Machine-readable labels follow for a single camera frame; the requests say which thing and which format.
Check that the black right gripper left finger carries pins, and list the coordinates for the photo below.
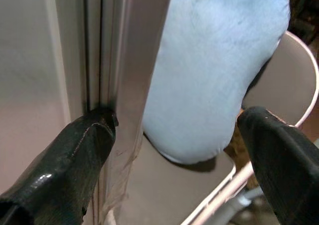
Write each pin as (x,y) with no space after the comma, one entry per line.
(57,172)

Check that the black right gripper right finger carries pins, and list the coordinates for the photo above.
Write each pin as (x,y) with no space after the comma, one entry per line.
(281,165)

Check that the light blue cloth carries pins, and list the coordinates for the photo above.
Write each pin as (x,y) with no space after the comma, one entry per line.
(209,72)

